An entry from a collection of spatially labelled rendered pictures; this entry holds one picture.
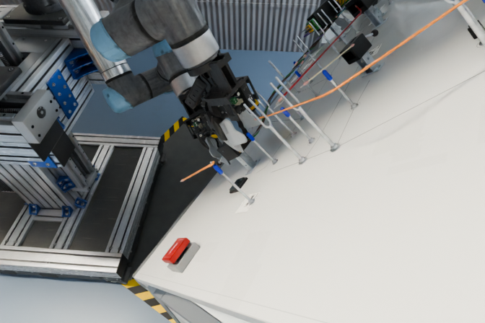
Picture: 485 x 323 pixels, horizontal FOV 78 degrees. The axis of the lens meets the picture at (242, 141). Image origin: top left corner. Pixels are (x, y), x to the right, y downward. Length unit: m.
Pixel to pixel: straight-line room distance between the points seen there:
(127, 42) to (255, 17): 2.48
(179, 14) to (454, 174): 0.42
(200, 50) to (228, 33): 2.56
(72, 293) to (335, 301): 1.74
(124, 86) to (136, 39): 0.31
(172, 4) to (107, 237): 1.40
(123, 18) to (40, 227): 1.52
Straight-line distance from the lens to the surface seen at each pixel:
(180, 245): 0.60
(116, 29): 0.56
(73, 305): 1.92
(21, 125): 0.99
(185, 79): 0.77
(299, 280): 0.33
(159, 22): 0.52
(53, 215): 1.91
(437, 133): 0.36
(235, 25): 3.03
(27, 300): 2.04
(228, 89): 0.54
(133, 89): 0.85
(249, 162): 0.72
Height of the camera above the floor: 1.68
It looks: 49 degrees down
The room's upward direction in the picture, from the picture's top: straight up
